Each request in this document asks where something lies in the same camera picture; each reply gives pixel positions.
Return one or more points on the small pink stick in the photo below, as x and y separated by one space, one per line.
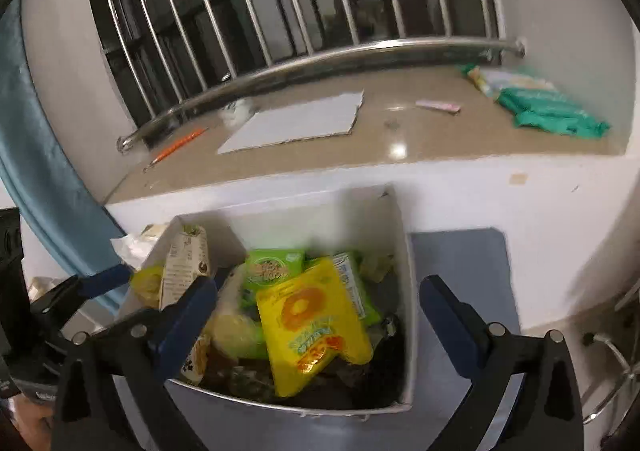
439 106

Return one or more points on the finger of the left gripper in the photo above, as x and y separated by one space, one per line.
138 324
68 296

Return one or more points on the green round-cookie snack packet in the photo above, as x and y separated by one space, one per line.
268 267

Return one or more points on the white storage box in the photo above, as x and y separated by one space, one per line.
367 220

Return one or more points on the white orange snack packet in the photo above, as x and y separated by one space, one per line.
187 259

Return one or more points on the orange pen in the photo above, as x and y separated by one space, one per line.
175 146

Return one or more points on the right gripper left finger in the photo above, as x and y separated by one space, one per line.
89 414

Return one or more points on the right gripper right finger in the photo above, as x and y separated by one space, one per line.
546 414

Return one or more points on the yellow snack packet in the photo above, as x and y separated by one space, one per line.
307 322

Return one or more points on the blue curtain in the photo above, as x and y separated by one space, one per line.
66 220

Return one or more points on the steel window guard rail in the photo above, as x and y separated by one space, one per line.
173 60

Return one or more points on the green white snack packet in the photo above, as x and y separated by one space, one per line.
346 265

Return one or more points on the person's left hand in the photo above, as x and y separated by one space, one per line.
33 422

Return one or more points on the white rice cracker packet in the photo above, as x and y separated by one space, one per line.
231 330

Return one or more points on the yellow snack in box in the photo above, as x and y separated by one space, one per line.
146 285

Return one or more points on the crumpled white paper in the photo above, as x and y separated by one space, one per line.
237 113

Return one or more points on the tissue pack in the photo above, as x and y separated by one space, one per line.
134 249

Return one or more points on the green plastic bag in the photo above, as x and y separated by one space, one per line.
535 102

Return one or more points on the grey cardboard sheet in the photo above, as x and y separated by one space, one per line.
322 118

